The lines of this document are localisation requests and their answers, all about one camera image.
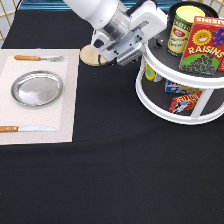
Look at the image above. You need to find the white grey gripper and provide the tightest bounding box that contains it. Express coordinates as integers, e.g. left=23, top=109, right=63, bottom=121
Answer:
left=91, top=0, right=167, bottom=66

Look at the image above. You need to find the white two-tier lazy Susan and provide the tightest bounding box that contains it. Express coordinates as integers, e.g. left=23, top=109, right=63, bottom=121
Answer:
left=136, top=29, right=224, bottom=125

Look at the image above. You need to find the black bowl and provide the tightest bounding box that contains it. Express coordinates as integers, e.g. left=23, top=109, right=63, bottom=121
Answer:
left=167, top=1, right=218, bottom=26

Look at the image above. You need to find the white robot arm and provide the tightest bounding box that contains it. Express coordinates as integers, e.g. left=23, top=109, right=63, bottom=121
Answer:
left=63, top=0, right=167, bottom=66

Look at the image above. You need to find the silver metal plate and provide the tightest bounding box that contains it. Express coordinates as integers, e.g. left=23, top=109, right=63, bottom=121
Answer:
left=11, top=70, right=63, bottom=107

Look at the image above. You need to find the blue yellow tin can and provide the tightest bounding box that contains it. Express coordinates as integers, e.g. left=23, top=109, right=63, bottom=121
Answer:
left=145, top=65, right=163, bottom=82

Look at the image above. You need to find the green yellow cheese can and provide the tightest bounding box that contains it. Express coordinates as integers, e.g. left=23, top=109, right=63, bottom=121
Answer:
left=167, top=6, right=205, bottom=56

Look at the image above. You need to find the blue yellow small box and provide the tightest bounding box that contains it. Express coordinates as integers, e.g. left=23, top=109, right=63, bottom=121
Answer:
left=165, top=80, right=199, bottom=94

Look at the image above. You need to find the red raisins box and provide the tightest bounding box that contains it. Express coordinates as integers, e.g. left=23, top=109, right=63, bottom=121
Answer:
left=179, top=16, right=224, bottom=75

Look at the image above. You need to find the red cow milk box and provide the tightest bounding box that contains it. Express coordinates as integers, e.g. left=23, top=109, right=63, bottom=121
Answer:
left=169, top=91, right=202, bottom=114

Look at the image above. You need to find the round wooden coaster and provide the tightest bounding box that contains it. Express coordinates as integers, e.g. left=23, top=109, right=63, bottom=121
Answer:
left=80, top=45, right=107, bottom=66

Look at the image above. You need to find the beige woven placemat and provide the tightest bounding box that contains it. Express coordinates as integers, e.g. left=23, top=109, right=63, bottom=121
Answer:
left=0, top=49, right=79, bottom=145

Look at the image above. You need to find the wooden handled fork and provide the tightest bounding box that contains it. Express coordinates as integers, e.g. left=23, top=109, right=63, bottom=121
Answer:
left=14, top=55, right=64, bottom=62

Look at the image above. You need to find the wooden handled knife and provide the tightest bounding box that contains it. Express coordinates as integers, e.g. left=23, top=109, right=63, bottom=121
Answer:
left=0, top=126, right=57, bottom=133

